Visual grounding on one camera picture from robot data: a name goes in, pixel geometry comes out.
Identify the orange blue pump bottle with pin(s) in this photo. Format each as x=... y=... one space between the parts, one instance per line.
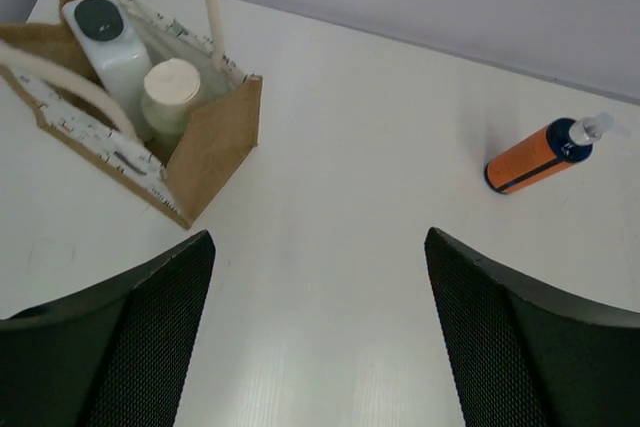
x=562 y=144

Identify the pale green white-cap bottle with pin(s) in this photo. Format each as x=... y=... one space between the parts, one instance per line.
x=172 y=89

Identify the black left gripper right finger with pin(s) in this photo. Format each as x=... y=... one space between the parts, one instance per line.
x=525 y=353

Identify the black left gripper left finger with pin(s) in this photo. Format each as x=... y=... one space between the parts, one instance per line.
x=114 y=354

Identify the brown canvas tote bag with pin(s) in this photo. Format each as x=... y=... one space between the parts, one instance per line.
x=219 y=134

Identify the white tube black-cap bottle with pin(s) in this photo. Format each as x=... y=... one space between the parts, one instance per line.
x=116 y=53

